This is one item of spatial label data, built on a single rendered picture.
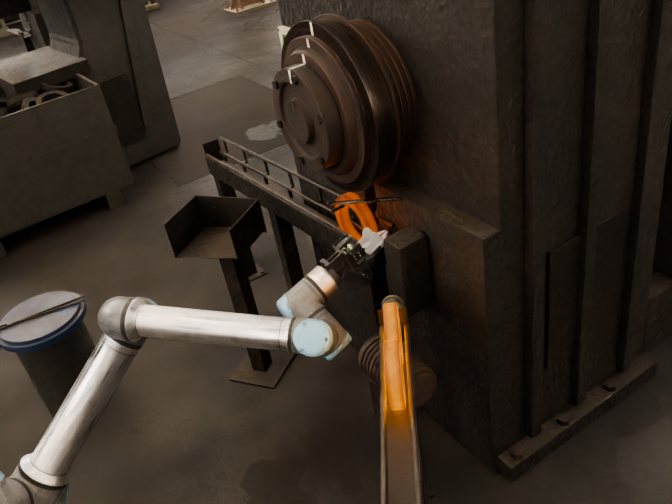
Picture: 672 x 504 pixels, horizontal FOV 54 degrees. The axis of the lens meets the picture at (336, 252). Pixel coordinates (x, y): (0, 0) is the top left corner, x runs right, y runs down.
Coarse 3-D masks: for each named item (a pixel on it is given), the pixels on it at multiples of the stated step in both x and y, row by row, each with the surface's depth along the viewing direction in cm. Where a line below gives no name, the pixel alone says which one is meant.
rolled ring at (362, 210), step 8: (336, 200) 197; (344, 200) 193; (344, 208) 198; (352, 208) 190; (360, 208) 188; (368, 208) 188; (336, 216) 202; (344, 216) 200; (360, 216) 188; (368, 216) 188; (344, 224) 201; (352, 224) 202; (368, 224) 188; (376, 224) 189; (352, 232) 201; (376, 232) 190
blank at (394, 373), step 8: (384, 344) 142; (392, 344) 142; (384, 352) 140; (392, 352) 139; (400, 352) 147; (384, 360) 139; (392, 360) 138; (400, 360) 142; (392, 368) 137; (400, 368) 138; (392, 376) 137; (400, 376) 137; (392, 384) 137; (400, 384) 137; (392, 392) 137; (400, 392) 137; (392, 400) 138; (400, 400) 138; (392, 408) 140; (400, 408) 141
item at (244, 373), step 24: (192, 216) 235; (216, 216) 238; (240, 216) 233; (192, 240) 236; (216, 240) 231; (240, 240) 217; (240, 264) 233; (240, 288) 235; (240, 312) 243; (264, 360) 255; (288, 360) 261; (264, 384) 252
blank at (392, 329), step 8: (384, 304) 157; (392, 304) 156; (384, 312) 154; (392, 312) 153; (384, 320) 152; (392, 320) 152; (384, 328) 151; (392, 328) 151; (400, 328) 164; (392, 336) 151; (400, 336) 161; (400, 344) 152
